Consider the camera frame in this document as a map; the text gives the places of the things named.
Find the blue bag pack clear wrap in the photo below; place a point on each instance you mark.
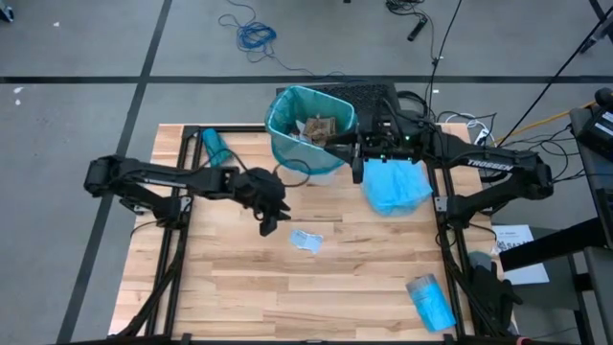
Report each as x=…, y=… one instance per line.
x=431, y=304

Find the white paper sheet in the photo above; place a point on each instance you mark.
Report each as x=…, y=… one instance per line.
x=522, y=259

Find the slanted black pole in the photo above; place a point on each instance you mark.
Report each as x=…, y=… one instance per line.
x=551, y=79

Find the dark teal bag roll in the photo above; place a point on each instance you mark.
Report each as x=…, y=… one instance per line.
x=215, y=146

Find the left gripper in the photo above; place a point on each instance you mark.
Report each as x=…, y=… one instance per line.
x=261, y=189

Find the white power strip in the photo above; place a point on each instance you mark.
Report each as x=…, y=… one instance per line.
x=481, y=133

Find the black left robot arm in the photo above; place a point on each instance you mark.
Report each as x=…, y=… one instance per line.
x=158, y=177

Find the black glove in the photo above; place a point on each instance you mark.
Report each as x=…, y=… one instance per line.
x=493, y=297

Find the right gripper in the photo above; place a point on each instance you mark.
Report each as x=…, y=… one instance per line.
x=392, y=136

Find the black perforated computer case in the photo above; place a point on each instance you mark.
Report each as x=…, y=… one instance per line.
x=369, y=96

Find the black side desk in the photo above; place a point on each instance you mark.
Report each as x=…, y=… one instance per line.
x=596, y=191

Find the black table frame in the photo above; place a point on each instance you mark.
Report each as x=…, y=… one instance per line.
x=165, y=268

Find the light blue trash bag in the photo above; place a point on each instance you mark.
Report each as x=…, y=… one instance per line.
x=395, y=189

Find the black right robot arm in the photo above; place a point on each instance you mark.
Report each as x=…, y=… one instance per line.
x=498, y=172

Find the white plastic wrapper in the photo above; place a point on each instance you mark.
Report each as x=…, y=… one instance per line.
x=306, y=240

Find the teal plastic trash bag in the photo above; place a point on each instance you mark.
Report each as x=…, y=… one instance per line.
x=292, y=144

